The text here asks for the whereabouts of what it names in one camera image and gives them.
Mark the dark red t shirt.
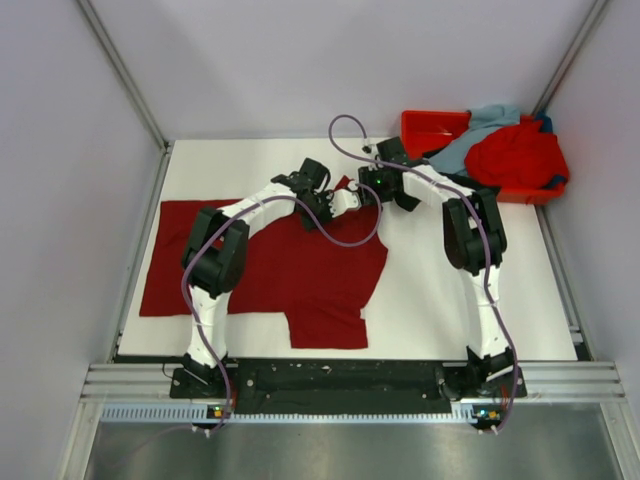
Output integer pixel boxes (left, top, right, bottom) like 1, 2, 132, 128
139, 200, 387, 350

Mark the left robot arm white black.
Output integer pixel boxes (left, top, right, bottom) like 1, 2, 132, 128
181, 158, 331, 399

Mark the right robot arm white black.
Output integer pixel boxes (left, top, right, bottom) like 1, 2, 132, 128
358, 137, 520, 401

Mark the black t shirt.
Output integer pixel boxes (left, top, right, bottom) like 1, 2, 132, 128
394, 148, 500, 212

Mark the red plastic bin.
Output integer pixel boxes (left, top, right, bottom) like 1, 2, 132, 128
401, 110, 566, 206

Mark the light blue t shirt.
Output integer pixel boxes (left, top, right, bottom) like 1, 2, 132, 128
428, 104, 521, 177

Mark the bright red t shirt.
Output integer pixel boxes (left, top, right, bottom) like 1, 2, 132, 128
465, 120, 570, 190

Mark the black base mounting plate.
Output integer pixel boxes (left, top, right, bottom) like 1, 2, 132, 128
170, 358, 526, 415

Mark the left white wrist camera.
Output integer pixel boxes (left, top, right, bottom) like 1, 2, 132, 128
329, 181, 362, 218

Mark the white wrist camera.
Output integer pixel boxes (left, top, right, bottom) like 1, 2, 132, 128
329, 181, 362, 218
361, 139, 379, 159

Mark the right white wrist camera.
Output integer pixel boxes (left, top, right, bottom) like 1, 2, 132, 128
361, 139, 379, 159

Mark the right aluminium corner post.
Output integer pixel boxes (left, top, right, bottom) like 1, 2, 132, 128
531, 0, 613, 116

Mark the aluminium corner post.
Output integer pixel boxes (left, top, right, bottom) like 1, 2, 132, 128
531, 0, 613, 116
73, 0, 169, 151

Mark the right aluminium side rail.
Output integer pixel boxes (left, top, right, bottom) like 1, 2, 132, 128
535, 206, 594, 361

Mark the left aluminium corner post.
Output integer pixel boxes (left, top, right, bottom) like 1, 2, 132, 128
73, 0, 169, 151

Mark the grey slotted cable duct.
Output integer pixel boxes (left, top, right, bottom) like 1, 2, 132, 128
101, 404, 502, 425

